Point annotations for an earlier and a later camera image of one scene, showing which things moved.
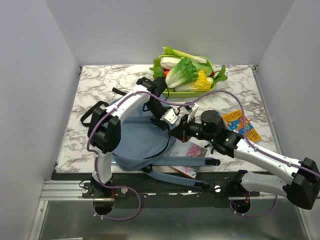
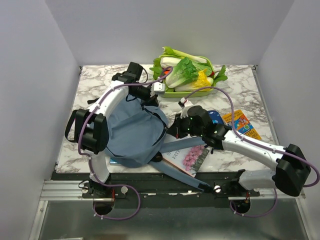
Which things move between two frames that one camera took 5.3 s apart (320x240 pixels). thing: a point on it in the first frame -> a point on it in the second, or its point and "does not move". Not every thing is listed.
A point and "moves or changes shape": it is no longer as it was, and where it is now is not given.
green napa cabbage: (184, 72) does not move
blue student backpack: (141, 142) moves or changes shape
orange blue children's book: (234, 121) does not move
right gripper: (181, 131) does not move
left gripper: (157, 121) -> (150, 101)
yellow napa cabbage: (201, 84) does not move
